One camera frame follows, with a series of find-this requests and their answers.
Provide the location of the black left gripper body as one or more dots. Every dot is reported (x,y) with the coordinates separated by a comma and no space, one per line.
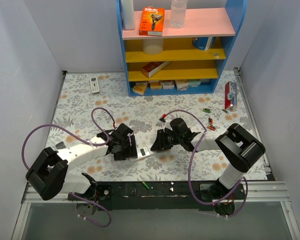
(129,149)

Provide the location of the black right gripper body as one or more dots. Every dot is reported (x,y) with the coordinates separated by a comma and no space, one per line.
(161,141)

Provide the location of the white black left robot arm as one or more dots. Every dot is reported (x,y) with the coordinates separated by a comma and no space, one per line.
(50,174)

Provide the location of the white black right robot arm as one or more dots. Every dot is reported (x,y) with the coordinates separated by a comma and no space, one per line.
(241,149)

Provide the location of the grey calculator remote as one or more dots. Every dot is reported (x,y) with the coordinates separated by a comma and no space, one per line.
(60,145)

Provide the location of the white air conditioner remote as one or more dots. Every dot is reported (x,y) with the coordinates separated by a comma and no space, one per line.
(94,85)

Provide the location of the red orange battery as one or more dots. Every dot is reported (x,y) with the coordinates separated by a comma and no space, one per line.
(210,126)

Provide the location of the green battery pair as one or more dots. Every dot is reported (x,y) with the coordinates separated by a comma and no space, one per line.
(206,110)

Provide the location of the yellow red small box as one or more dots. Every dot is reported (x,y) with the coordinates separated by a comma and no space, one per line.
(140,87)

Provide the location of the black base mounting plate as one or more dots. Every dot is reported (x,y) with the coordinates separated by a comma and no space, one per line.
(160,195)

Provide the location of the tissue pack green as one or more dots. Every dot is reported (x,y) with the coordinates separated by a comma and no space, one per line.
(194,83)

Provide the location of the blue shelf unit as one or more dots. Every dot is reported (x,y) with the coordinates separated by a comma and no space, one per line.
(187,62)

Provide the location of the red toothpaste box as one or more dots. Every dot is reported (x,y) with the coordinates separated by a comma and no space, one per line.
(231,96)

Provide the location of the white translucent cup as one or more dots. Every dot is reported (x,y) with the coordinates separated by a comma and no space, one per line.
(152,46)

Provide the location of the orange razor box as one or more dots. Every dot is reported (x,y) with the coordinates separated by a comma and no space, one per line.
(152,21)

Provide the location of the clear plastic bottle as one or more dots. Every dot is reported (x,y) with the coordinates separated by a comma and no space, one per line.
(178,12)

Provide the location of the white bottle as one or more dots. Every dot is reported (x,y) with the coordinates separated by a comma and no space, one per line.
(128,14)

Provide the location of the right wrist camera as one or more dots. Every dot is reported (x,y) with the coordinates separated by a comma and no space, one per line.
(164,122)

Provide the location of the aluminium frame rail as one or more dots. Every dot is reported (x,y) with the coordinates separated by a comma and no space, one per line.
(267,191)

